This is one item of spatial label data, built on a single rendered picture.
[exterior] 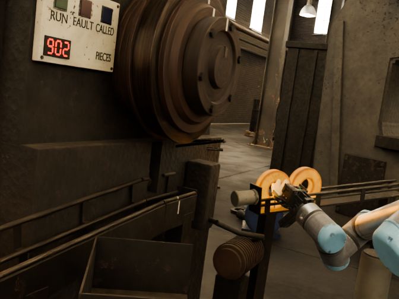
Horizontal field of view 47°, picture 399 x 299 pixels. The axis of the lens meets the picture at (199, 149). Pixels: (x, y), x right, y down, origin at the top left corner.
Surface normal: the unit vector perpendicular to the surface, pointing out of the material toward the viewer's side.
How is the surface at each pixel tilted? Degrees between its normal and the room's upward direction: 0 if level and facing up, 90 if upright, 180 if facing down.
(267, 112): 90
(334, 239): 104
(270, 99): 90
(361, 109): 90
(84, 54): 90
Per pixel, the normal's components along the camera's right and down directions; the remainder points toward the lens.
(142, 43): -0.45, -0.04
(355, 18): -0.66, 0.01
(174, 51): 0.00, 0.01
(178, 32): 0.06, -0.24
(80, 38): 0.88, 0.18
